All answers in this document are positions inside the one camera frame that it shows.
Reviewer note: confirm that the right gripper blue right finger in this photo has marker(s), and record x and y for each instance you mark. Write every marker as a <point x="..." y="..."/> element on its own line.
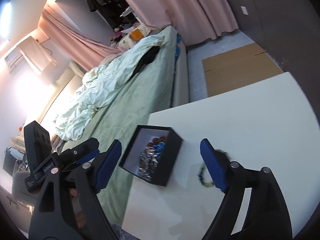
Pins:
<point x="267" y="215"/>

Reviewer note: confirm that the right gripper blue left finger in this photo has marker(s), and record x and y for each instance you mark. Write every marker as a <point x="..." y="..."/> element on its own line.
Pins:
<point x="54" y="217"/>

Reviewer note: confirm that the black jewelry box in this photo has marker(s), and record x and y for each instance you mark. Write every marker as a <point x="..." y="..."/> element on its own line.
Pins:
<point x="151" y="154"/>

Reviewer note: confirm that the pale green duvet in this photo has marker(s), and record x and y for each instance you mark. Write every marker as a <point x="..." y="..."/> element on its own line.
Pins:
<point x="99" y="88"/>

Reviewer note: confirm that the white air conditioner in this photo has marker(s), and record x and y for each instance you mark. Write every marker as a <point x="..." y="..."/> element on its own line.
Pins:
<point x="39" y="59"/>

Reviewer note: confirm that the pink curtain left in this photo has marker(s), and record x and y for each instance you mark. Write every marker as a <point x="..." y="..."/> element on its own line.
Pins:
<point x="88" y="53"/>

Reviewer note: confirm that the pink curtain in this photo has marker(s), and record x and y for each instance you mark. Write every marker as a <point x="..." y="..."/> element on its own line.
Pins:
<point x="88" y="53"/>
<point x="195" y="20"/>

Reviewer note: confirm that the bed with green sheet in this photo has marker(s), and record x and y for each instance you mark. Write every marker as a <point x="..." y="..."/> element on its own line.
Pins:
<point x="148" y="91"/>

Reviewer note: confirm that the cream patterned pillow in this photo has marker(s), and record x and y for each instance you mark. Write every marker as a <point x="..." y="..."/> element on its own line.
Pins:
<point x="126" y="42"/>

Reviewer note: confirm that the pile of plush toys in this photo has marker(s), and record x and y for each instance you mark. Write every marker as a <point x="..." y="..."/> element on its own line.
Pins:
<point x="120" y="31"/>

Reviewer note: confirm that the dark garment on bed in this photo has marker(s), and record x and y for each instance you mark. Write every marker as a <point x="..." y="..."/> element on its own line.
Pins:
<point x="146" y="59"/>

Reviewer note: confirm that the flat brown cardboard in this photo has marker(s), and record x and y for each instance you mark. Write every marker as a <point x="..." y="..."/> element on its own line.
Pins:
<point x="238" y="68"/>

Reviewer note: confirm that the orange box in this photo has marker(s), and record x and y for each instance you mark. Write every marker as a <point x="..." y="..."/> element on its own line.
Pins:
<point x="136" y="35"/>

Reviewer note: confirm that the hanging dark clothes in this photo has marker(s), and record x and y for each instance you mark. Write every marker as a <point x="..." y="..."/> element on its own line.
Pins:
<point x="111" y="11"/>

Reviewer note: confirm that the dark wooden wardrobe panel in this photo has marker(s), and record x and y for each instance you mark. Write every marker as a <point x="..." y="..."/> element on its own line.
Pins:
<point x="289" y="31"/>

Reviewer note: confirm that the pink curtain right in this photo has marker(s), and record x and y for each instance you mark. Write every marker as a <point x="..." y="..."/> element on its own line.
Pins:
<point x="195" y="20"/>

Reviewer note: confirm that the white wall socket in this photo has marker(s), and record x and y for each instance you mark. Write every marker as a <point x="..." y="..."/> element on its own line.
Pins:
<point x="244" y="10"/>

